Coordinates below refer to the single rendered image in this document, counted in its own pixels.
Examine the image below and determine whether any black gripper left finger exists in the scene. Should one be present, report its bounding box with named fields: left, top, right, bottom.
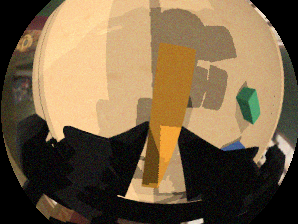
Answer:
left=63, top=120, right=149, bottom=197

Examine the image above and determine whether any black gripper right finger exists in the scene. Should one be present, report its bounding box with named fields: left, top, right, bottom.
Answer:
left=178, top=127, right=259, bottom=202

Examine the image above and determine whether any orange bar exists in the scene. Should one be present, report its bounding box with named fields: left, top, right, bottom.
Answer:
left=141, top=43, right=196, bottom=188

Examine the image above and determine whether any green rectangular block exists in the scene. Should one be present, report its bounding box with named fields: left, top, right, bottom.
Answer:
left=235, top=87, right=261, bottom=124

